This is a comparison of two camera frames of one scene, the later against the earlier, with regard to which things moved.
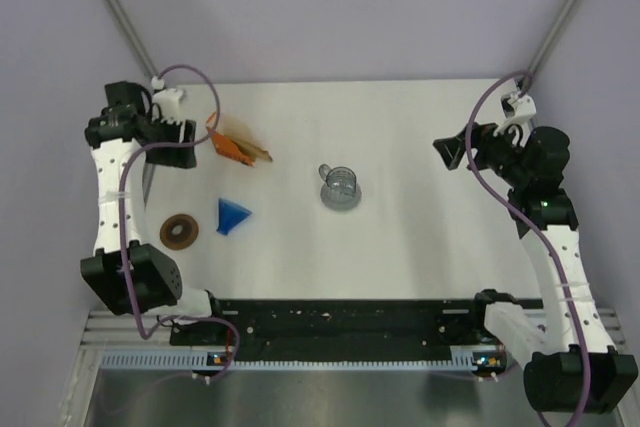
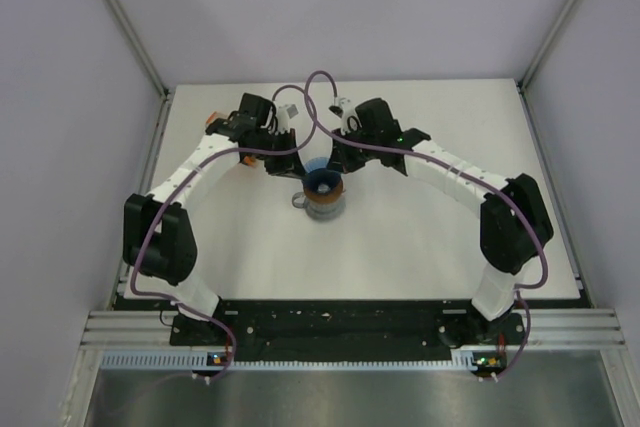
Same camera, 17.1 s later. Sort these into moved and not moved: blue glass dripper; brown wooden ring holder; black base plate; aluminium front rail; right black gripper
Moved: blue glass dripper; brown wooden ring holder; right black gripper
Not moved: black base plate; aluminium front rail
